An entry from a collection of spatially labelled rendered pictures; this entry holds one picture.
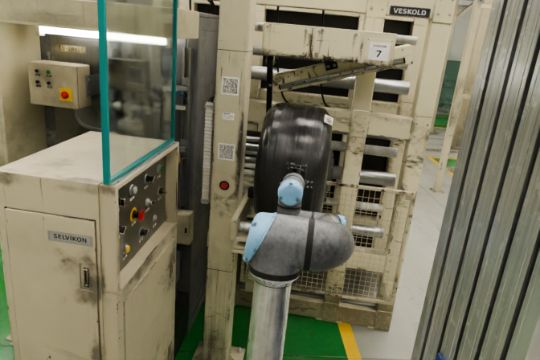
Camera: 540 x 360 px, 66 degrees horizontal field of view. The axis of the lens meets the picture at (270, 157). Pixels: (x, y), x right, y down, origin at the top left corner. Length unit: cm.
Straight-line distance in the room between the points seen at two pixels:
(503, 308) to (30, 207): 130
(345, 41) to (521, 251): 153
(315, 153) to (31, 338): 120
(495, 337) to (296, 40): 159
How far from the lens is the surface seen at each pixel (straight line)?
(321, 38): 200
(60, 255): 152
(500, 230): 63
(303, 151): 164
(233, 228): 185
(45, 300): 165
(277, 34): 201
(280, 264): 93
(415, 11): 235
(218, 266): 210
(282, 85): 215
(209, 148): 192
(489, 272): 65
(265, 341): 102
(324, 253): 91
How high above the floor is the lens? 175
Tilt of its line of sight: 17 degrees down
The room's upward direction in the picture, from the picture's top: 5 degrees clockwise
